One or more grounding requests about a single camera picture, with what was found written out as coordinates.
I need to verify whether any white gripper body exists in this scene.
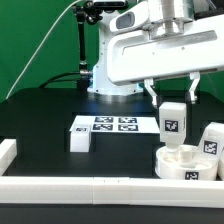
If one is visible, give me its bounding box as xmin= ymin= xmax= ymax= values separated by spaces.
xmin=106 ymin=10 xmax=224 ymax=86

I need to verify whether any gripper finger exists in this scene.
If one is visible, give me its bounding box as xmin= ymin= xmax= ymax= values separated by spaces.
xmin=144 ymin=79 xmax=159 ymax=108
xmin=186 ymin=71 xmax=200 ymax=103

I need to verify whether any white round stool seat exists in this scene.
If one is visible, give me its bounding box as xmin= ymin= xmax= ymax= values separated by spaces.
xmin=155 ymin=145 xmax=218 ymax=181

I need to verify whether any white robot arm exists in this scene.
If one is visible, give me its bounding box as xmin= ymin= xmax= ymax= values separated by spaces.
xmin=88 ymin=0 xmax=224 ymax=105

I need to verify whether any white fiducial marker sheet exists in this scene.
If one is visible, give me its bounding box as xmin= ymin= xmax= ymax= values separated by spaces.
xmin=70 ymin=115 xmax=160 ymax=134

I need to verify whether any black camera on mount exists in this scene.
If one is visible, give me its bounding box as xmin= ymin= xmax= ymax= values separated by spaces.
xmin=93 ymin=0 xmax=128 ymax=10

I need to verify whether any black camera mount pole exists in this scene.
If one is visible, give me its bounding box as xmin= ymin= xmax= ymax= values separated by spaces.
xmin=72 ymin=0 xmax=102 ymax=91

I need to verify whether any white cable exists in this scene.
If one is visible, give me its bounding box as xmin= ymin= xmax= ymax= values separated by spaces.
xmin=4 ymin=0 xmax=84 ymax=101

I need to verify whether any black cable at base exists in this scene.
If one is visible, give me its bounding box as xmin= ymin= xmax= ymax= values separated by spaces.
xmin=38 ymin=71 xmax=83 ymax=90

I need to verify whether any white U-shaped boundary frame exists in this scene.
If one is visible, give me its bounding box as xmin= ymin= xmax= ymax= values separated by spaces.
xmin=0 ymin=139 xmax=224 ymax=208

